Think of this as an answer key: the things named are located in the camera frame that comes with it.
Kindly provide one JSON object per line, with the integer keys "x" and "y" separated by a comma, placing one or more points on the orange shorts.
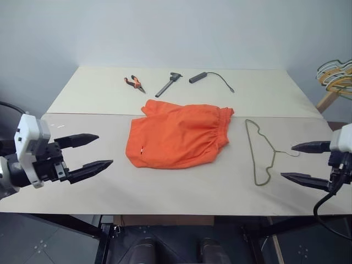
{"x": 176, "y": 132}

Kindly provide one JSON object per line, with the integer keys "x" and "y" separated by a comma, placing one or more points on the grey vernier caliper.
{"x": 165, "y": 87}

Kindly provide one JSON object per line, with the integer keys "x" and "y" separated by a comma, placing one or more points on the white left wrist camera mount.
{"x": 28, "y": 129}

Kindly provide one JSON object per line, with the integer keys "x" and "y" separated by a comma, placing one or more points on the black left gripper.
{"x": 49, "y": 165}

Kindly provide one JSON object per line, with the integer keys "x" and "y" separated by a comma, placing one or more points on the orange black pliers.
{"x": 134, "y": 82}

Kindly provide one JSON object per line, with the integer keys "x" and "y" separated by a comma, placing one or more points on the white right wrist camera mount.
{"x": 342, "y": 137}

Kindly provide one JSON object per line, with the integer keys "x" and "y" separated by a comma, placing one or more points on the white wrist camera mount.
{"x": 342, "y": 137}
{"x": 28, "y": 129}

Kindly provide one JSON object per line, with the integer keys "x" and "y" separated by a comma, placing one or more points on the rack of coloured hangers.
{"x": 342, "y": 89}

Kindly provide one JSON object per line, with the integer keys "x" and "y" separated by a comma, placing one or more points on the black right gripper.
{"x": 336, "y": 165}

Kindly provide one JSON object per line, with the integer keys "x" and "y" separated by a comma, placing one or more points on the wooden rack leg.
{"x": 327, "y": 99}

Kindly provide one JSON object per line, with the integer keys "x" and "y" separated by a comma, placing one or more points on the brown board under table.
{"x": 165, "y": 220}

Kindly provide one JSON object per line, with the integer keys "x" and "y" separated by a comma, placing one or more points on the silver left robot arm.
{"x": 14, "y": 171}

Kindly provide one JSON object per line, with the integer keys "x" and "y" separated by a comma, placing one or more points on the dark rounded shape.
{"x": 213, "y": 251}
{"x": 147, "y": 251}

